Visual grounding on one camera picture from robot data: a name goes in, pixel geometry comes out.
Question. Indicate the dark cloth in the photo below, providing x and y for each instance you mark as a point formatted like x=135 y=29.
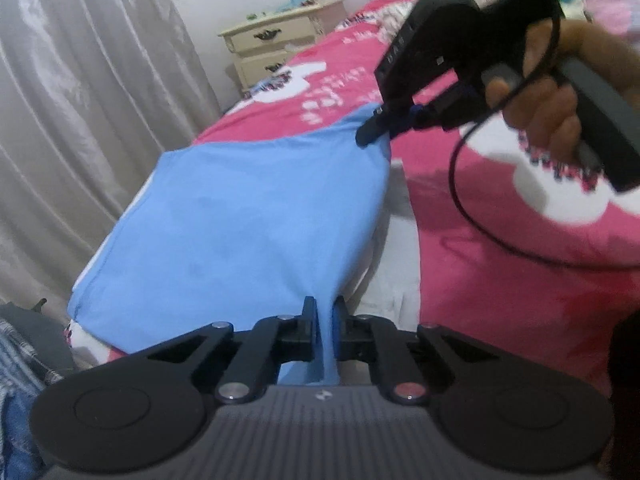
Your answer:
x=627 y=385

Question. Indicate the person's right hand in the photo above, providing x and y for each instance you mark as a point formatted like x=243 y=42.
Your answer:
x=545 y=110

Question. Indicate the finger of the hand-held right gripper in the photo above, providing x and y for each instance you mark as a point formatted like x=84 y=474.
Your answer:
x=380 y=125

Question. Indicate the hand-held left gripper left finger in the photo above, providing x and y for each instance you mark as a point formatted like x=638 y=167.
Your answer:
x=310 y=325

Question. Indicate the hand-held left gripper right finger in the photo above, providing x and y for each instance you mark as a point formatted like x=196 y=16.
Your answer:
x=339 y=320

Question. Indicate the dark grey object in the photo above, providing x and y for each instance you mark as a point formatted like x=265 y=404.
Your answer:
x=45 y=330

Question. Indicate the grey curtain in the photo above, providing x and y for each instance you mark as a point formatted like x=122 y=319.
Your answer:
x=100 y=85

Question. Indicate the blue denim cloth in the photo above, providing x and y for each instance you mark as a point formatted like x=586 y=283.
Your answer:
x=15 y=430

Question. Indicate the pink printed bedsheet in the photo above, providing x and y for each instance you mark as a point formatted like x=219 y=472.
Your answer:
x=500 y=285

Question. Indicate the colourful toy figures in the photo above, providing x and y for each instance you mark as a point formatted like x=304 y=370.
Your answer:
x=295 y=2

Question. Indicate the light blue printed t-shirt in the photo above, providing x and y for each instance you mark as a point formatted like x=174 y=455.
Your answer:
x=225 y=210

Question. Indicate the cream nightstand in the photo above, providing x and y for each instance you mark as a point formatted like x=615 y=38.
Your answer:
x=280 y=35

